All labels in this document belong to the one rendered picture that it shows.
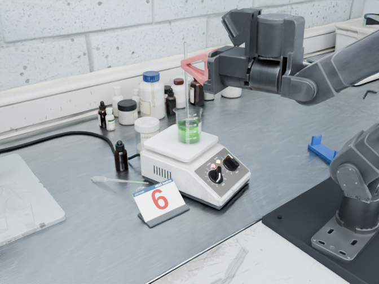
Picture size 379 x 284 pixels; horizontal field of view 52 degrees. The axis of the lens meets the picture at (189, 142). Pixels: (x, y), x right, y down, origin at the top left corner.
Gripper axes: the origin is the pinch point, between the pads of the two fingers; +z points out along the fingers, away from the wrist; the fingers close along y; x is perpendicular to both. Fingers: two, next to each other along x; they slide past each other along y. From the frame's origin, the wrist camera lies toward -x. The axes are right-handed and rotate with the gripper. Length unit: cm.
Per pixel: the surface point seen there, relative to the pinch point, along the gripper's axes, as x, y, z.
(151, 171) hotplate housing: 21.5, 7.5, 4.5
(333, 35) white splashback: 18, -124, 2
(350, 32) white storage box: 13, -111, -7
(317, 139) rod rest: 23.0, -27.2, -19.9
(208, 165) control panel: 18.9, 3.2, -6.7
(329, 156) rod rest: 24.7, -22.9, -24.1
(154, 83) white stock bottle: 13.2, -20.2, 24.2
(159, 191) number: 21.8, 12.3, -1.2
